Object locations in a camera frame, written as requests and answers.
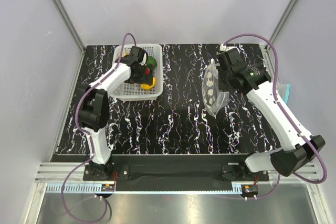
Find yellow lemon fruit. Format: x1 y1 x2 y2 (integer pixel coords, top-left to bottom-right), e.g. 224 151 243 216
140 77 158 90

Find clear dotted zip bag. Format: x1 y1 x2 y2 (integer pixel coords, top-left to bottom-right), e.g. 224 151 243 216
202 59 229 118

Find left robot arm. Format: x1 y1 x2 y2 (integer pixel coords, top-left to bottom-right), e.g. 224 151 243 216
75 46 154 180

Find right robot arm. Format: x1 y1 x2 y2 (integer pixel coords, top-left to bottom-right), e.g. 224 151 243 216
216 46 325 180

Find spare clear zip bags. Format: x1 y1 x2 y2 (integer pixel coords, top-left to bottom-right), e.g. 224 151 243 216
276 82 291 104

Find green lime fruit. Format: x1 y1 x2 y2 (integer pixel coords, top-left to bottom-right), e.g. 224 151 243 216
146 56 158 68

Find white perforated plastic basket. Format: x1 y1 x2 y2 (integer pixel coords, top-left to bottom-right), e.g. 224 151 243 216
110 44 163 101

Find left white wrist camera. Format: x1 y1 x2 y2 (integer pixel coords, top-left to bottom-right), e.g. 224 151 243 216
135 47 148 66

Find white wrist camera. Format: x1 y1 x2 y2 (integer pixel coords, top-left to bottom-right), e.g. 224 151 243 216
135 47 148 66
219 44 231 52

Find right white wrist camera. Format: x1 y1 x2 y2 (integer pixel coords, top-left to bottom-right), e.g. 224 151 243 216
219 44 231 52

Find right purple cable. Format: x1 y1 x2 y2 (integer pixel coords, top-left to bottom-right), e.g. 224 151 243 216
219 33 328 200

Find purple cable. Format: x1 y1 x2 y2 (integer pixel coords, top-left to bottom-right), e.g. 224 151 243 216
219 33 328 200
60 33 137 222

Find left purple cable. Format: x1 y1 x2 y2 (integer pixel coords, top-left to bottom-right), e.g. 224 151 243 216
60 33 137 222

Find left aluminium frame post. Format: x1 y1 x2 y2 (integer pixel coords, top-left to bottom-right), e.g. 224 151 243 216
52 0 86 52

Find aluminium frame post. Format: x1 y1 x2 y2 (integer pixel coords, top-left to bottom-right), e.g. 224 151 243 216
269 0 299 44
52 0 86 52

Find white slotted cable duct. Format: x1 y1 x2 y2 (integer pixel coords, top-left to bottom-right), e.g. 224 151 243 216
46 182 242 195

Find right aluminium frame post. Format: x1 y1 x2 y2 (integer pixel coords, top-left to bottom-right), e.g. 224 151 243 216
269 0 299 44

